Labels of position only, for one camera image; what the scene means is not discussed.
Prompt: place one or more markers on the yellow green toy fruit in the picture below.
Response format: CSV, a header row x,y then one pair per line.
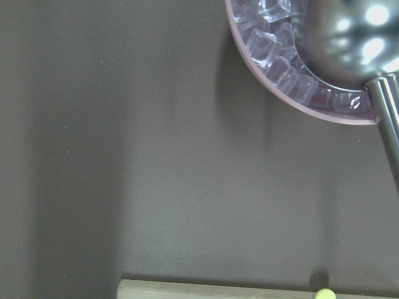
x,y
325,293

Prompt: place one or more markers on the steel ladle spoon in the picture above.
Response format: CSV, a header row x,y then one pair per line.
x,y
353,46

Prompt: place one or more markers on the pink ceramic bowl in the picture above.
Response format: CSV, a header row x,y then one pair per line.
x,y
264,35

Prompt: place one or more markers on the wooden cutting board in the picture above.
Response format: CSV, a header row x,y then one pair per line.
x,y
154,289

